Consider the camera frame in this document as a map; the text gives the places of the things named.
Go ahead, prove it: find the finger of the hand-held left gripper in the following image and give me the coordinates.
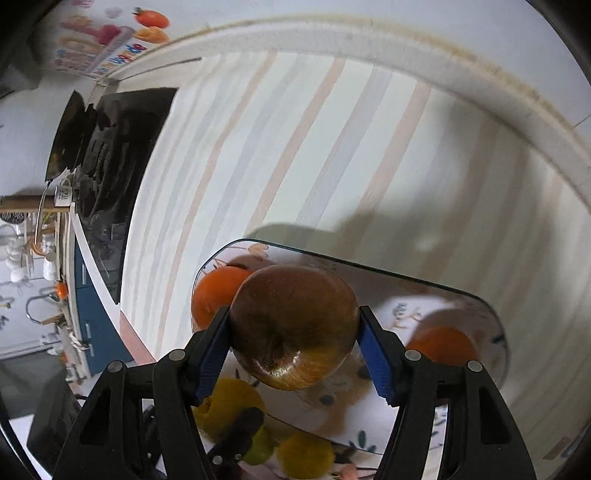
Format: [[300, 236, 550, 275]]
[[203, 406, 265, 480]]

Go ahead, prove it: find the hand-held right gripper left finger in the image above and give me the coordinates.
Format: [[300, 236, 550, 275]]
[[53, 305, 232, 480]]

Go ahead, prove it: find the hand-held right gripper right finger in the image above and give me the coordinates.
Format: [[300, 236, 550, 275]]
[[358, 305, 539, 480]]

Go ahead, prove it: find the green apple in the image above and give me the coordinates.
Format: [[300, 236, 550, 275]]
[[242, 425, 278, 466]]

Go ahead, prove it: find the oval floral plate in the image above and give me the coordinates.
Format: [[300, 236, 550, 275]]
[[191, 239, 511, 457]]

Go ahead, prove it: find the brown-red apple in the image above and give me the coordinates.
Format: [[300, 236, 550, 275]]
[[229, 264, 361, 391]]

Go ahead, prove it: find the yellow lemon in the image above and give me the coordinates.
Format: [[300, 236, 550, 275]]
[[276, 431, 337, 480], [191, 378, 266, 444]]

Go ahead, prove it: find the orange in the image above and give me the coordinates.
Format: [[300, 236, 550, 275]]
[[191, 267, 252, 330], [405, 325, 478, 365]]

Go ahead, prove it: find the blue kitchen cabinet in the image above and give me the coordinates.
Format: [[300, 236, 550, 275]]
[[74, 240, 134, 377]]

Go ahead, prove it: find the dish rack with dishes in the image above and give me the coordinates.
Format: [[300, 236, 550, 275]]
[[0, 194, 65, 287]]

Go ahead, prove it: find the black glass gas stove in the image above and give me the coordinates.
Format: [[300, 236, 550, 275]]
[[74, 87, 178, 305]]

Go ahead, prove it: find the striped table mat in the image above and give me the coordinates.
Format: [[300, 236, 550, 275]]
[[117, 51, 591, 370]]

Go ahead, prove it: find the black frying pan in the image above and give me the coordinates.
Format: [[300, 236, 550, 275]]
[[39, 90, 100, 217]]

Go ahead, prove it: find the colourful wall sticker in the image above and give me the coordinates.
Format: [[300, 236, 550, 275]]
[[53, 4, 171, 79]]

